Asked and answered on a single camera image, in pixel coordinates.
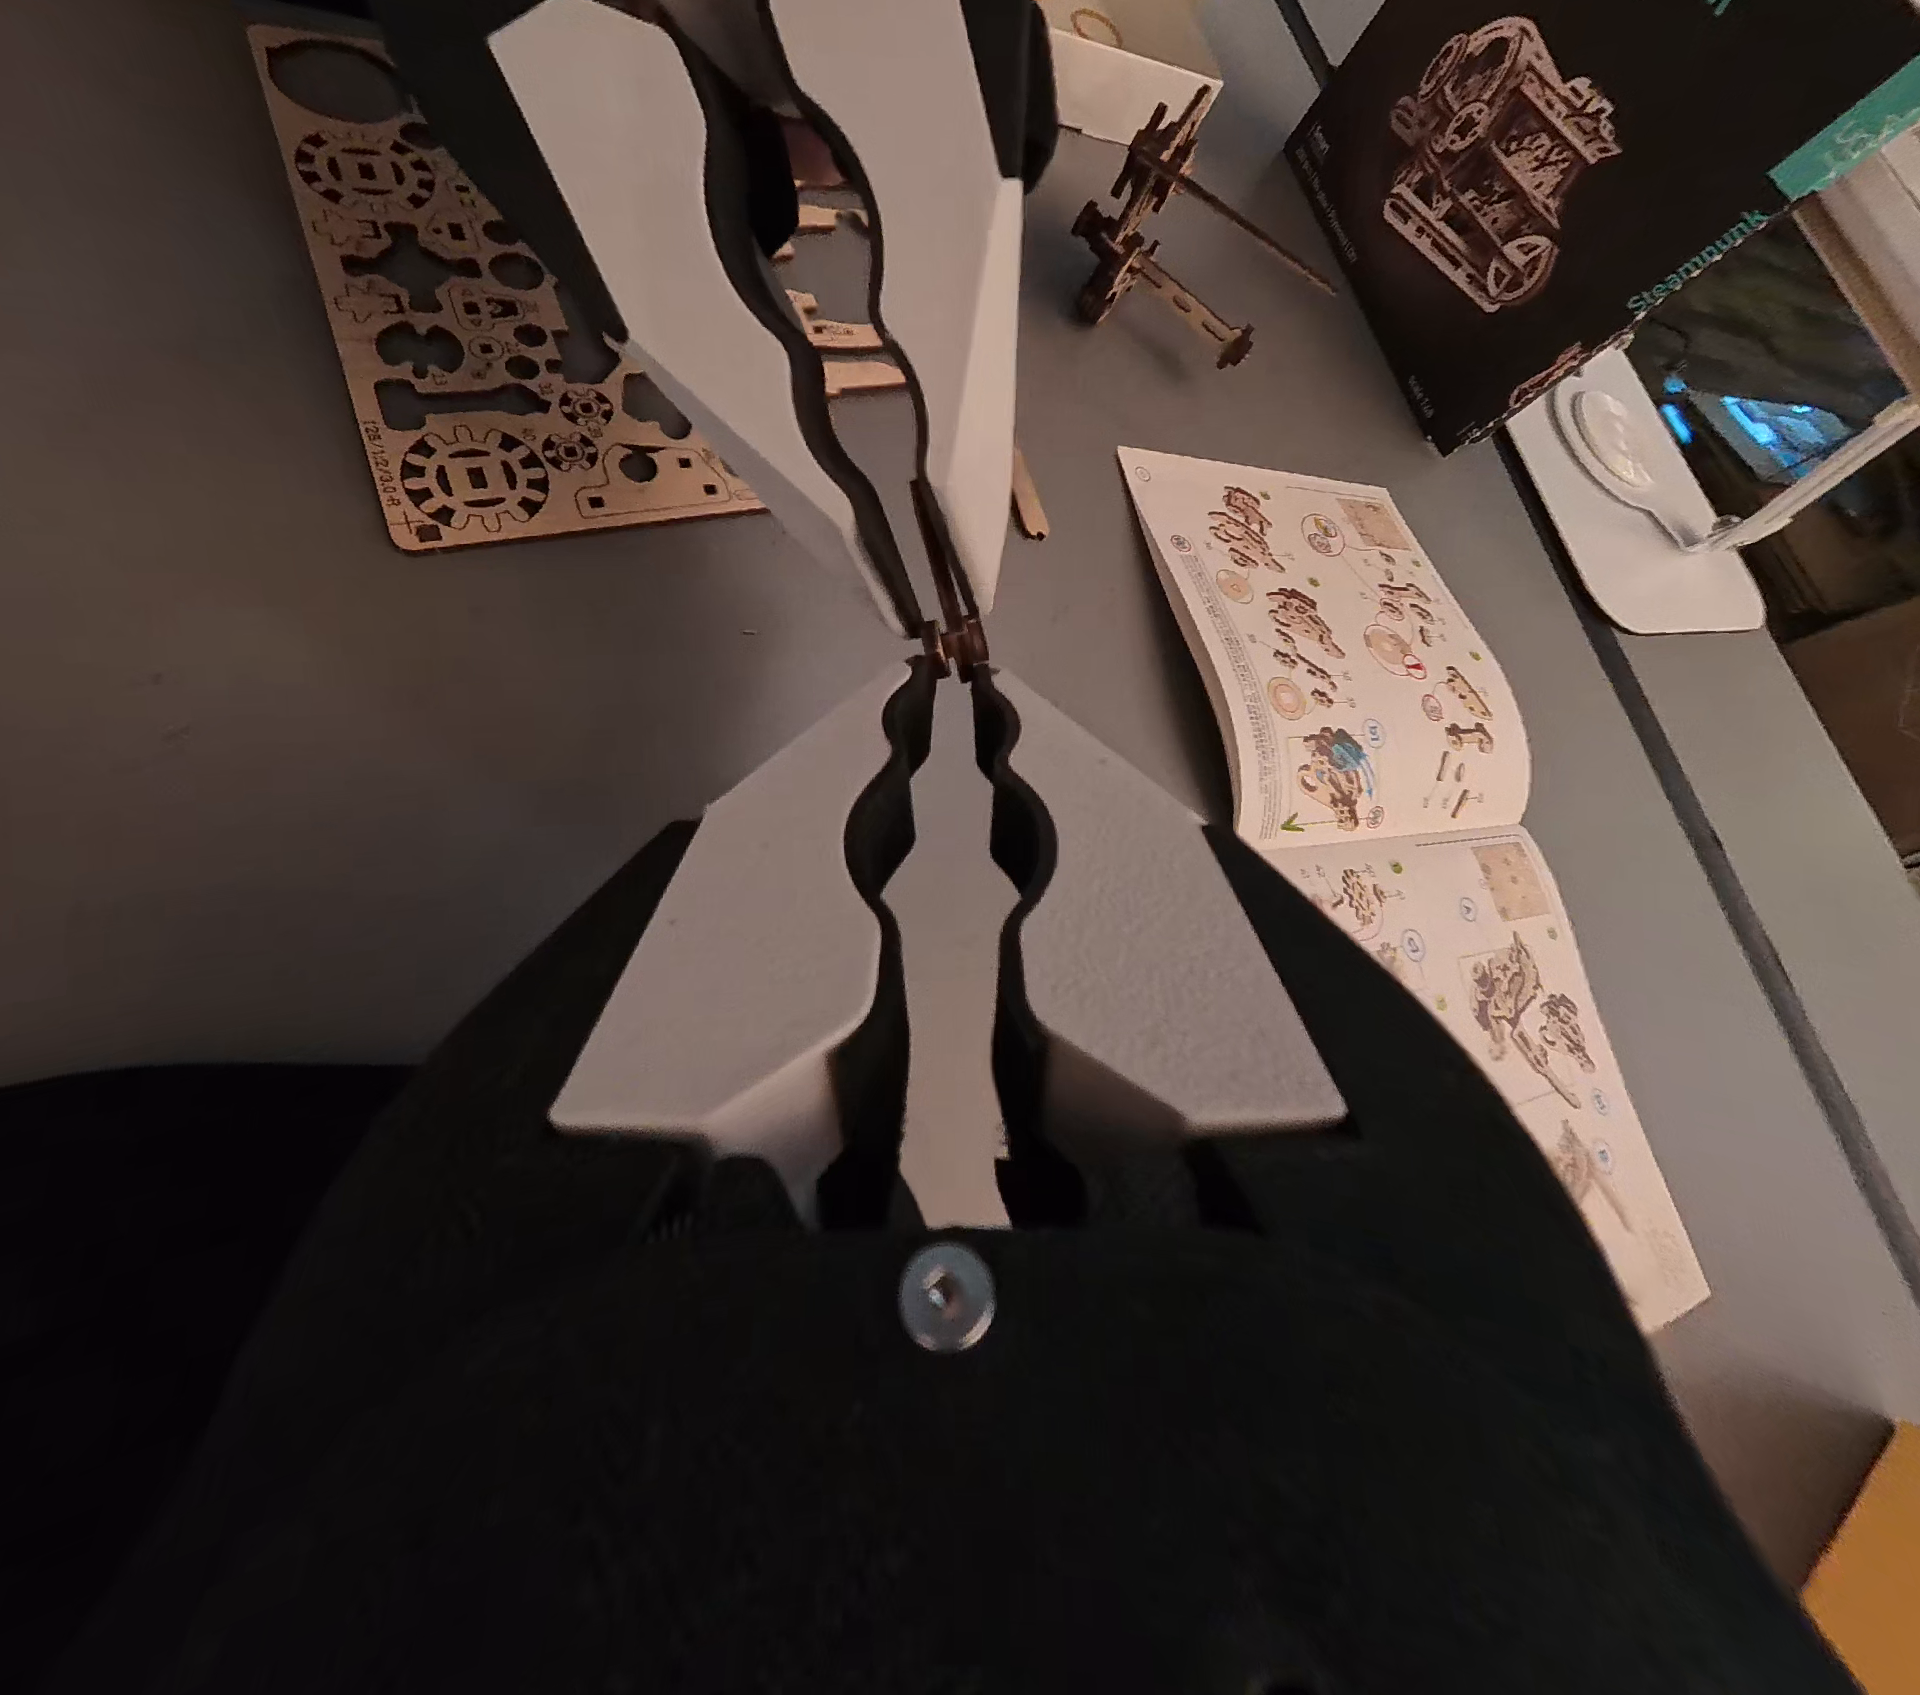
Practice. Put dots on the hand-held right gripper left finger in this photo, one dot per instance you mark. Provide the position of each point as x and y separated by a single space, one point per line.
754 976

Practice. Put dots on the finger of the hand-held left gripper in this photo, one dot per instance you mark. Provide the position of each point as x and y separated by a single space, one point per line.
644 226
928 149

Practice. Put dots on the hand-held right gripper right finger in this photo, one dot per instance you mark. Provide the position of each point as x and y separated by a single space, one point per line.
1172 976

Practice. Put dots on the partly built wooden model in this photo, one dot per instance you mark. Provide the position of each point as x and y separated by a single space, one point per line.
1152 257

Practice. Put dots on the laser-cut wooden parts sheet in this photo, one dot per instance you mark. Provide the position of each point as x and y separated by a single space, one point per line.
449 479

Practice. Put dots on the model instruction booklet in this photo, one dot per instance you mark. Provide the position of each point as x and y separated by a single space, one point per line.
1346 705

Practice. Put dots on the black model kit box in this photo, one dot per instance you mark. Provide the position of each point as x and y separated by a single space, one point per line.
1572 149

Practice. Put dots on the wooden stick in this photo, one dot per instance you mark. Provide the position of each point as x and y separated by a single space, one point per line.
1033 492

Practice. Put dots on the white stand base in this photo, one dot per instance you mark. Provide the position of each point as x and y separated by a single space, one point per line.
1636 526

